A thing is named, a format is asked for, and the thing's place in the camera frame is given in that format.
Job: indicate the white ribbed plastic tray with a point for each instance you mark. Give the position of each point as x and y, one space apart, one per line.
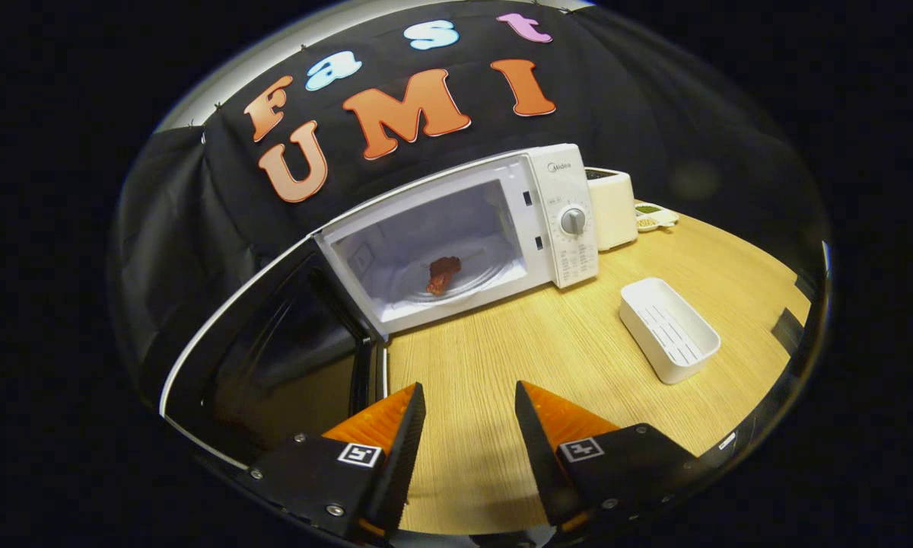
669 327

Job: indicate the white microwave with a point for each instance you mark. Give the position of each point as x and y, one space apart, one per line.
563 259

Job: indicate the white divided bean dish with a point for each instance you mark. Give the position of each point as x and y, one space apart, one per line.
654 221

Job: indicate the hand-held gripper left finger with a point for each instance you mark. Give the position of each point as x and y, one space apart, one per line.
407 457

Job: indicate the red meat strip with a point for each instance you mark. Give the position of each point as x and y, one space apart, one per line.
441 275

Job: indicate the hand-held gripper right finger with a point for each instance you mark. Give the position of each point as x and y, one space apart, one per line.
536 449

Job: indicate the cream white toaster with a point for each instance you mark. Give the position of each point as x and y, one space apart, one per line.
612 209

